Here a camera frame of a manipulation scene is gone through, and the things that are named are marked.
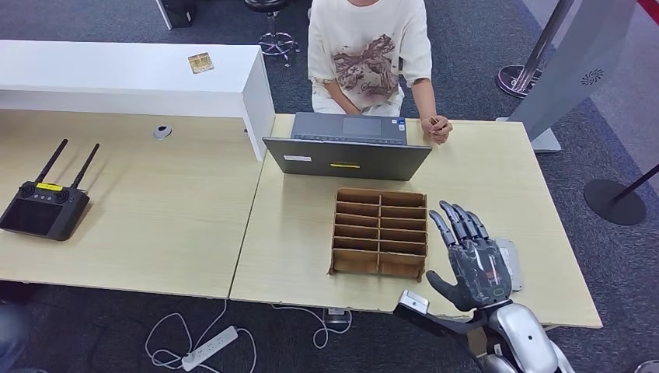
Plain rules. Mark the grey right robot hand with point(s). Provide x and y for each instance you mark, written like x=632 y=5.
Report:
x=476 y=273

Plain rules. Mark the person's left hand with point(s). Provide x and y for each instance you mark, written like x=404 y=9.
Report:
x=438 y=130

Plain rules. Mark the person's left forearm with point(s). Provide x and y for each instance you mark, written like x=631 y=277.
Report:
x=423 y=98

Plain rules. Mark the person's right forearm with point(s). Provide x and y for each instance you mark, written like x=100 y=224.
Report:
x=340 y=95

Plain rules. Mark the grey card reader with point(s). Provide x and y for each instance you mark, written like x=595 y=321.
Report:
x=515 y=267

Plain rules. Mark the person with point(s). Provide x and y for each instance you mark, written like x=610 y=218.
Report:
x=368 y=31

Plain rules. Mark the golden room key card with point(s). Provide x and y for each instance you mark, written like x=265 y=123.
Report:
x=201 y=63

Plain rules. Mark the grey open laptop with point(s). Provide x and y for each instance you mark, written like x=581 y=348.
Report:
x=346 y=159

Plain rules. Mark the brown cardboard slot organizer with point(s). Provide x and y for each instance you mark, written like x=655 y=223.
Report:
x=380 y=234

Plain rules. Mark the grey standing sign panel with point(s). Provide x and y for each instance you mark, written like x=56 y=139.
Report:
x=571 y=67

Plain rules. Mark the small grey power adapter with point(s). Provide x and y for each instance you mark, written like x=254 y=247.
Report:
x=334 y=316

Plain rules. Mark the black stanchion with round base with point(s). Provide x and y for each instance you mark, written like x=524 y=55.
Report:
x=613 y=203

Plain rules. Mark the chrome base black stool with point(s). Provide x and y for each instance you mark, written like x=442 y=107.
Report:
x=277 y=42

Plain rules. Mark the white power strip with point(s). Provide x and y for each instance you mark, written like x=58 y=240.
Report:
x=208 y=349

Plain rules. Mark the black cabinet box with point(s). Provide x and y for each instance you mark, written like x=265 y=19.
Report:
x=177 y=11

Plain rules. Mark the white desk riser shelf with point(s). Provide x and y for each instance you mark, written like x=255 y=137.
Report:
x=103 y=72

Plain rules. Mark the black remote controller with antennas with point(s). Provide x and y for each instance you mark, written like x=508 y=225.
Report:
x=43 y=213

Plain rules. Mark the chrome stanchion post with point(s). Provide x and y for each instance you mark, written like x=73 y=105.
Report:
x=520 y=80

